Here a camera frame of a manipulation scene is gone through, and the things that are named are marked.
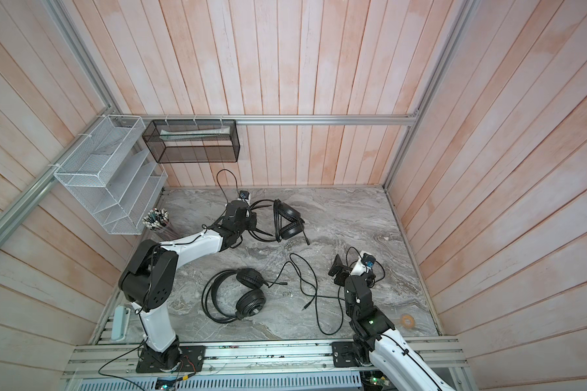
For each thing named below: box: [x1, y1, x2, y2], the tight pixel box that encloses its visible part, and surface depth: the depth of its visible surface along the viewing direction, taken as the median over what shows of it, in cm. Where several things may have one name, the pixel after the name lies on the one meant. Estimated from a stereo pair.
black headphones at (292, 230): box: [247, 198, 310, 246], surface depth 90 cm
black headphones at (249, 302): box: [201, 267, 288, 325], surface depth 83 cm
